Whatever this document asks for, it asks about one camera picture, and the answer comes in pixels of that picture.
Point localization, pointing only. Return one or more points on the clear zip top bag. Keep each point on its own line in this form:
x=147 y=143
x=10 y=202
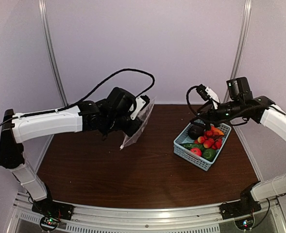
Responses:
x=144 y=116

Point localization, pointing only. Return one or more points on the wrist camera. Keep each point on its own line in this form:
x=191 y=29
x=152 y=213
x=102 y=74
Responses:
x=207 y=94
x=140 y=103

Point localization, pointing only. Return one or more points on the green bell pepper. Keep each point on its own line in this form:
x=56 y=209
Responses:
x=209 y=154

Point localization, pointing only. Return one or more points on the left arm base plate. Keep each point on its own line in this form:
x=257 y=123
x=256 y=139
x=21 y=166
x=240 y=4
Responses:
x=53 y=209

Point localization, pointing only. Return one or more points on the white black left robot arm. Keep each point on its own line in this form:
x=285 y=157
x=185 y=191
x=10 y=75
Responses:
x=18 y=128

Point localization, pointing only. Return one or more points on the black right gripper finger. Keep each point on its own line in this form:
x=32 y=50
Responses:
x=208 y=124
x=196 y=122

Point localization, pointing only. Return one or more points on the front aluminium rail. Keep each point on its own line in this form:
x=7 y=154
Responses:
x=200 y=219

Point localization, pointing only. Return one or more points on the red peach bunch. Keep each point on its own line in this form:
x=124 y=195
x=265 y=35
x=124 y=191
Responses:
x=210 y=141

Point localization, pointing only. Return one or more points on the green cucumber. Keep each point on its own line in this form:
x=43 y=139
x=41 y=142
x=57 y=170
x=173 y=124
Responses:
x=190 y=146

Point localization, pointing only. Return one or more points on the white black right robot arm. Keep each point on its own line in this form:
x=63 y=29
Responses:
x=261 y=110

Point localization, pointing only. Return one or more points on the light blue plastic basket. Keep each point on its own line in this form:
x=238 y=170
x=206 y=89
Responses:
x=191 y=157

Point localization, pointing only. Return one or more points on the aluminium frame post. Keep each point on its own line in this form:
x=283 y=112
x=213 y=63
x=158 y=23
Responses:
x=50 y=50
x=246 y=18

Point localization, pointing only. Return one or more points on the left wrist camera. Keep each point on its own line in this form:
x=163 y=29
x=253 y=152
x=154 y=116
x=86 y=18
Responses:
x=140 y=103

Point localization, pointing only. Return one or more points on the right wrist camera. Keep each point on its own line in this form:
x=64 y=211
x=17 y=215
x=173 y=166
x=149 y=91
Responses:
x=207 y=94

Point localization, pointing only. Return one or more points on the red tomato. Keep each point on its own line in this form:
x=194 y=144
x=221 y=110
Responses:
x=196 y=151

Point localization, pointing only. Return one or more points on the orange red pepper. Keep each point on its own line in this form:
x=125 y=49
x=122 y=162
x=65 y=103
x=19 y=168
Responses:
x=216 y=131

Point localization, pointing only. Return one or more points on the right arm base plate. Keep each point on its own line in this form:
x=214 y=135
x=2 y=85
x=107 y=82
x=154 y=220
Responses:
x=238 y=208

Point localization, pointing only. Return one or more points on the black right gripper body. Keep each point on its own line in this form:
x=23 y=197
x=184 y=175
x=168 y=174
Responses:
x=235 y=110

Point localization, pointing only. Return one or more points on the left aluminium frame post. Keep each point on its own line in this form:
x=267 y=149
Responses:
x=50 y=50

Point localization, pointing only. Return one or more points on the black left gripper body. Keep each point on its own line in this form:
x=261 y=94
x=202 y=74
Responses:
x=118 y=123

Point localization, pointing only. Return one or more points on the dark purple eggplant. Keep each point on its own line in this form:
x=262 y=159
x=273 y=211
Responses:
x=195 y=131

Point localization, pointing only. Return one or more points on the right aluminium frame post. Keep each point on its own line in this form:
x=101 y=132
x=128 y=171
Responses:
x=246 y=18

